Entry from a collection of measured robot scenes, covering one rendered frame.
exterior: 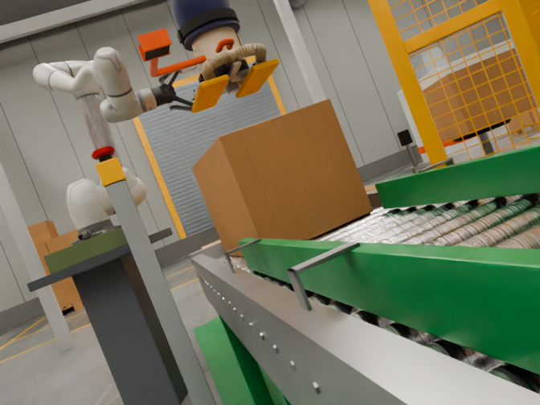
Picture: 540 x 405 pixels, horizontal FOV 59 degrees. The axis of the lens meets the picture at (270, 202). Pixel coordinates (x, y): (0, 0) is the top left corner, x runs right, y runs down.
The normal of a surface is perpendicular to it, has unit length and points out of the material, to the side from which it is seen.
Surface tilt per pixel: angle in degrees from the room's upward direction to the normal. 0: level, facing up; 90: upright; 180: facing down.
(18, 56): 90
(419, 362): 0
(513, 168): 90
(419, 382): 0
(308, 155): 90
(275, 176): 90
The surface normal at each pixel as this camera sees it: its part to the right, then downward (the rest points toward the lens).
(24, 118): 0.20, -0.05
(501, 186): -0.90, 0.37
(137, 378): -0.12, 0.07
